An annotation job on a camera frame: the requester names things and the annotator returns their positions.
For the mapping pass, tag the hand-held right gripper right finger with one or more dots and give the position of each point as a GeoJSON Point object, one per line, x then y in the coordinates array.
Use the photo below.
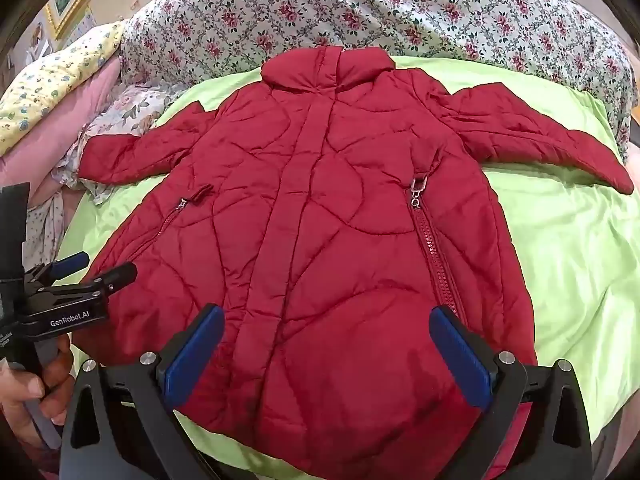
{"type": "Point", "coordinates": [459, 355]}

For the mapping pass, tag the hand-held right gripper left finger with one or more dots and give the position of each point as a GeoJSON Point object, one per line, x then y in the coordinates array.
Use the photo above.
{"type": "Point", "coordinates": [196, 355]}

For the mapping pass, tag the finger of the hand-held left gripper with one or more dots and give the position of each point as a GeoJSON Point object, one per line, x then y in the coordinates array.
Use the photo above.
{"type": "Point", "coordinates": [120, 275]}
{"type": "Point", "coordinates": [75, 261]}

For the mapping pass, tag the red quilted jacket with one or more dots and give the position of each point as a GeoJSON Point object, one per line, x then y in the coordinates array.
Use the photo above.
{"type": "Point", "coordinates": [325, 210]}

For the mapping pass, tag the person's left hand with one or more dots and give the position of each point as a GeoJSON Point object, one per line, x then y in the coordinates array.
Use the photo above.
{"type": "Point", "coordinates": [22, 390]}

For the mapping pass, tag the pink pillow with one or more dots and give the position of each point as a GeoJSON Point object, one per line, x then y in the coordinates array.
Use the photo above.
{"type": "Point", "coordinates": [50, 145]}

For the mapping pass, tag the green blanket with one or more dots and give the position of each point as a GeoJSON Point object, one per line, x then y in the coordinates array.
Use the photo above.
{"type": "Point", "coordinates": [550, 240]}

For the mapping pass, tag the pale floral cloth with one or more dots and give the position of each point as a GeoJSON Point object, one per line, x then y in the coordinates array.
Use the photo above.
{"type": "Point", "coordinates": [125, 110]}

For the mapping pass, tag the yellow floral pillow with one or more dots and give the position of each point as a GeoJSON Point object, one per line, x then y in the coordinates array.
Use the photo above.
{"type": "Point", "coordinates": [45, 85]}

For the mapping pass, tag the rose print bed sheet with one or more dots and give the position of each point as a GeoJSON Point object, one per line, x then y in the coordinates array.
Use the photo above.
{"type": "Point", "coordinates": [400, 10]}

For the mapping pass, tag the gold picture frame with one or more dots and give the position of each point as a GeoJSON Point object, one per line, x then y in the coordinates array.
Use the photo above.
{"type": "Point", "coordinates": [60, 15]}

